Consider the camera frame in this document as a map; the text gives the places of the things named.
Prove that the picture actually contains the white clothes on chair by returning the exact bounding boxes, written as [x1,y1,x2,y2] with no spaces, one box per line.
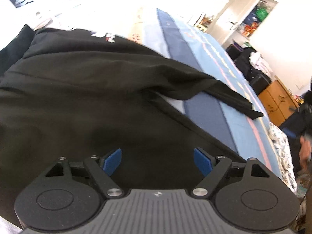
[249,52,273,78]

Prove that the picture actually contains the striped star bedsheet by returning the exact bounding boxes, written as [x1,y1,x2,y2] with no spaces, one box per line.
[0,0,284,183]

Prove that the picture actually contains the black trousers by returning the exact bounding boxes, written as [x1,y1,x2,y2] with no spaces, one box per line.
[0,24,264,227]

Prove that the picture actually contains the black chair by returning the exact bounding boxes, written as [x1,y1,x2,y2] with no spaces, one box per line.
[226,44,272,96]

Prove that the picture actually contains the white room door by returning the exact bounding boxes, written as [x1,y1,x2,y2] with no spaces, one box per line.
[205,0,260,45]

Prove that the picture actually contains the wooden side cabinet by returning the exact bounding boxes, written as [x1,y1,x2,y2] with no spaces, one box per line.
[258,76,299,127]

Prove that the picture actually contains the person's right hand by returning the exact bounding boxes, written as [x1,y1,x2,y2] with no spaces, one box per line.
[299,136,311,170]

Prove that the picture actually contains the white patterned garment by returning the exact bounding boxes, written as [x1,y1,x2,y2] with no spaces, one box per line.
[268,123,298,194]

